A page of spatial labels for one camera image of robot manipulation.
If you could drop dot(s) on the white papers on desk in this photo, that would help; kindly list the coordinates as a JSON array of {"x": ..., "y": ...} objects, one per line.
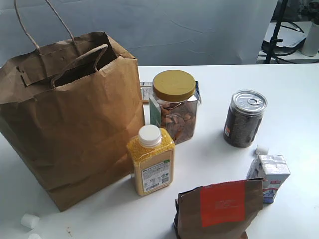
[{"x": 289, "y": 36}]

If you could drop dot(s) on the white thermos bottle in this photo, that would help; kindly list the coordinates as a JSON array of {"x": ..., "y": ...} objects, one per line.
[{"x": 311, "y": 45}]

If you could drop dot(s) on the white blue milk carton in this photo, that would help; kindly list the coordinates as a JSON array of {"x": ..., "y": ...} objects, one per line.
[{"x": 273, "y": 170}]

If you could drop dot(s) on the black light stand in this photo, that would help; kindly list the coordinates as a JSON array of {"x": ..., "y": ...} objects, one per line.
[{"x": 272, "y": 53}]

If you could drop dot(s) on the white foam piece front left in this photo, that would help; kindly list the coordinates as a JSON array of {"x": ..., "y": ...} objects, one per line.
[{"x": 30, "y": 221}]

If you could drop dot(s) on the white backdrop cloth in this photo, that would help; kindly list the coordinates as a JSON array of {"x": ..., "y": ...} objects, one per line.
[{"x": 156, "y": 32}]

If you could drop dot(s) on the white foam piece bottom edge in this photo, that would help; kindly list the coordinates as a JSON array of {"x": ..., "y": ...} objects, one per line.
[{"x": 34, "y": 236}]

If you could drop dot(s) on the yellow millet bottle white cap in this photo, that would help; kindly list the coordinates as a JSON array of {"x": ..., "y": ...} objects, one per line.
[{"x": 152, "y": 153}]

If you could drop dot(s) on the brown pouch with red label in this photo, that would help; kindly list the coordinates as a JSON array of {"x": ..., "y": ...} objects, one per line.
[{"x": 218, "y": 211}]

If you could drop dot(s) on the brown paper shopping bag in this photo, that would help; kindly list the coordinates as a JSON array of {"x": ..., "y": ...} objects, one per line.
[{"x": 68, "y": 109}]

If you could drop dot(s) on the flat blue white snack packet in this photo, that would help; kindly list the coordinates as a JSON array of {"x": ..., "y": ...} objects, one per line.
[{"x": 146, "y": 90}]

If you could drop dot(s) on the white foam piece near carton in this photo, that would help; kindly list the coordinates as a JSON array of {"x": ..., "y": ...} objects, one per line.
[{"x": 261, "y": 150}]

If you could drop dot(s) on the dark grain can pull-tab lid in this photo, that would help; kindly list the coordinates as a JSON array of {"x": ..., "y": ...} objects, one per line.
[{"x": 244, "y": 116}]

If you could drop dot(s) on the almond jar with yellow lid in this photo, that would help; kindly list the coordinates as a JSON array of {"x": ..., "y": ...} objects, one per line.
[{"x": 173, "y": 103}]

